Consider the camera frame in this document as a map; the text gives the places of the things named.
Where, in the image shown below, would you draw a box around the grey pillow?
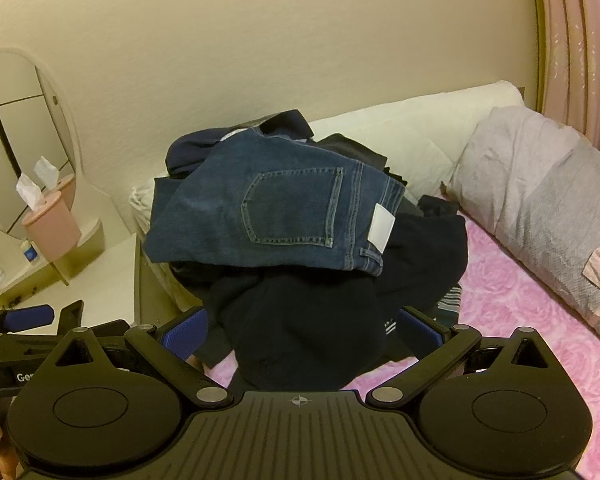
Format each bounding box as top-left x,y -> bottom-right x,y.
445,106 -> 600,343

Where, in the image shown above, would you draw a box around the blue jeans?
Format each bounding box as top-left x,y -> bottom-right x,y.
144,127 -> 408,277

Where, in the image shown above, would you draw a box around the dark grey garment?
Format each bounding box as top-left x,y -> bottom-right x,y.
312,132 -> 408,187

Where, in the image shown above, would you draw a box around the white tissue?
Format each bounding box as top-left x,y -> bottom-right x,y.
15,172 -> 48,211

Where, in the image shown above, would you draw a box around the pink round tissue holder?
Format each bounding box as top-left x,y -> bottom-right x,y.
21,191 -> 82,265

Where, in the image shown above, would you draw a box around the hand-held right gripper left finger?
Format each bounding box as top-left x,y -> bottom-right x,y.
55,306 -> 236,408

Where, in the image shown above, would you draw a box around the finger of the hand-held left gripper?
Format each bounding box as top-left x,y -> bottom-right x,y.
0,305 -> 57,336
54,300 -> 86,343

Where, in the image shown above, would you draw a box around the striped garment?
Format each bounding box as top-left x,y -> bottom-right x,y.
380,282 -> 463,337

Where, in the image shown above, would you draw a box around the white duvet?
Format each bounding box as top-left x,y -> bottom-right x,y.
129,80 -> 526,233

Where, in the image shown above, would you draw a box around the white vanity table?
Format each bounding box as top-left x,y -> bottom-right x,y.
0,175 -> 143,326

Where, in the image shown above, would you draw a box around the oval mirror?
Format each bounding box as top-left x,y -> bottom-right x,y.
0,47 -> 86,241

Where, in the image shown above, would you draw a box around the pink rose bedsheet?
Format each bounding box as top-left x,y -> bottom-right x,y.
200,210 -> 600,480

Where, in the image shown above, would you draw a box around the navy garment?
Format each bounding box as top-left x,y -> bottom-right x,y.
166,109 -> 312,181

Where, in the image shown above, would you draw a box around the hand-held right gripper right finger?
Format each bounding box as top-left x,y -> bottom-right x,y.
365,306 -> 551,407

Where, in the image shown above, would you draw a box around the black garment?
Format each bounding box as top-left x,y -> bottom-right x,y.
172,195 -> 468,392

